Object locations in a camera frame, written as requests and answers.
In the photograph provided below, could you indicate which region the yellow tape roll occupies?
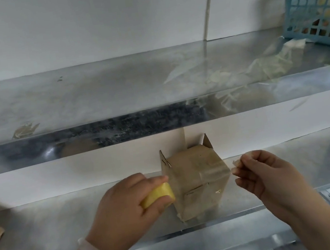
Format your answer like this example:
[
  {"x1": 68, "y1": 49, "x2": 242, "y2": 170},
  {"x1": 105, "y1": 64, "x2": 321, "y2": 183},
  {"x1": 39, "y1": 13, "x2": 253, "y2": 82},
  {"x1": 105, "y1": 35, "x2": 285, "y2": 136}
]
[{"x1": 134, "y1": 154, "x2": 250, "y2": 210}]

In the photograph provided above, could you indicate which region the pile of clear tape scraps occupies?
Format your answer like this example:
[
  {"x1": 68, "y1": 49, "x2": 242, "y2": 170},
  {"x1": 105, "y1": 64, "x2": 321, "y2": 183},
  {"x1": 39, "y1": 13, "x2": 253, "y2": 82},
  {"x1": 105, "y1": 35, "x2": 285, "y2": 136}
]
[{"x1": 159, "y1": 33, "x2": 316, "y2": 120}]

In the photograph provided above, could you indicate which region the person's left hand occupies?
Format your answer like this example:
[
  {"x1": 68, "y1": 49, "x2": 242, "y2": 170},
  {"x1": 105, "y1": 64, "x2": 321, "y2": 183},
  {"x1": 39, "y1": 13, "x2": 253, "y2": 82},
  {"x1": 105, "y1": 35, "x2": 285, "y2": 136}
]
[{"x1": 78, "y1": 168, "x2": 184, "y2": 250}]

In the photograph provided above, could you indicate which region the person's right hand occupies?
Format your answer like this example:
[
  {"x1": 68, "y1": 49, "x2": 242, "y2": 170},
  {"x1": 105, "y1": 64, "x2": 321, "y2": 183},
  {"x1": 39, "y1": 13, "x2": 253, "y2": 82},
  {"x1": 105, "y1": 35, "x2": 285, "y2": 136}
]
[{"x1": 229, "y1": 142, "x2": 322, "y2": 233}]

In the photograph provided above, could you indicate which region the small crumpled tape scrap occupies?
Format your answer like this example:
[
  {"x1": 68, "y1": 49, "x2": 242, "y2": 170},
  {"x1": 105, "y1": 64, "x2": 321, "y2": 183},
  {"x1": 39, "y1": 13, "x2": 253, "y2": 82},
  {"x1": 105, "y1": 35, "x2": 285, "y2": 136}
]
[{"x1": 10, "y1": 120, "x2": 42, "y2": 140}]

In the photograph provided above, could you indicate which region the plain perforated cardboard box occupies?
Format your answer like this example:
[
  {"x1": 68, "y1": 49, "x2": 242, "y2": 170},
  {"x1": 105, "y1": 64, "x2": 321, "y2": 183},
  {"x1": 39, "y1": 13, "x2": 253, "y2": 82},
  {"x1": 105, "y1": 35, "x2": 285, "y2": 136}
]
[{"x1": 157, "y1": 131, "x2": 238, "y2": 224}]

